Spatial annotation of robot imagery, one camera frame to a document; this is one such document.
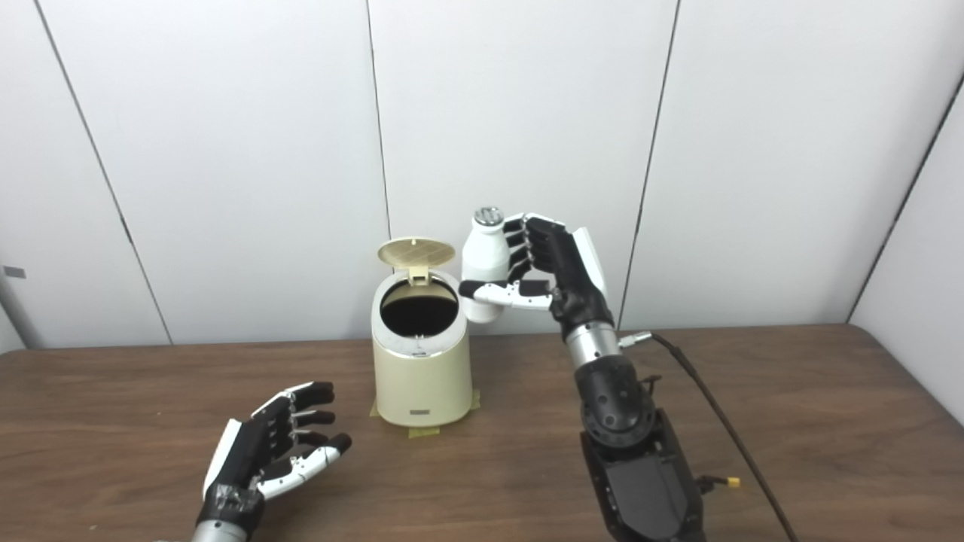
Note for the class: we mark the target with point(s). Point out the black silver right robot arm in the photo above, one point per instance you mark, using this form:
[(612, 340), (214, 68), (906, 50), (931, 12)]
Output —
[(625, 429)]

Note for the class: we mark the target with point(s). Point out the round cream bin lid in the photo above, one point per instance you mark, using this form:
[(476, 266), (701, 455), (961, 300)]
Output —
[(416, 253)]

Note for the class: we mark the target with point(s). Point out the small gray wall tag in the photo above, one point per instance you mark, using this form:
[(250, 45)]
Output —
[(14, 272)]

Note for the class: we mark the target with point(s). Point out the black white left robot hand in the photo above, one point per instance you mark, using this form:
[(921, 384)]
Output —
[(245, 452)]

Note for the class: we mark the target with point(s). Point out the small white plastic bottle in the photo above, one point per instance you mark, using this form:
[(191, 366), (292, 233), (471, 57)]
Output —
[(482, 252)]

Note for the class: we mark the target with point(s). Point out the cream-colored bin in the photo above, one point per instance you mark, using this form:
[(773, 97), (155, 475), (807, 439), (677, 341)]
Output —
[(422, 376)]

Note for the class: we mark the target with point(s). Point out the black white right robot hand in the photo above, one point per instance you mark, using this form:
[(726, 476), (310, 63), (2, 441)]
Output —
[(565, 263)]

